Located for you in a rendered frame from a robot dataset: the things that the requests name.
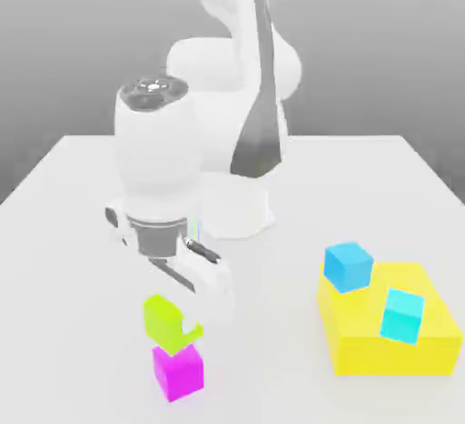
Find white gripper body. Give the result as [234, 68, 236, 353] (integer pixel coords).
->
[147, 244, 236, 328]

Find small lime green cube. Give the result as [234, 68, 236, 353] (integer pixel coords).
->
[142, 293, 204, 357]

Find small magenta cube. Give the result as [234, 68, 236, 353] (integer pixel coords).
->
[151, 342, 205, 404]

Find small blue cube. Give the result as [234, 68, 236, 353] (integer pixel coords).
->
[323, 242, 375, 294]

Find small cyan cube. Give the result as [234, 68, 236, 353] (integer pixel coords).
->
[379, 288, 426, 346]

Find large yellow box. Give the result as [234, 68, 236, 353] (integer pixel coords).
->
[316, 261, 465, 377]

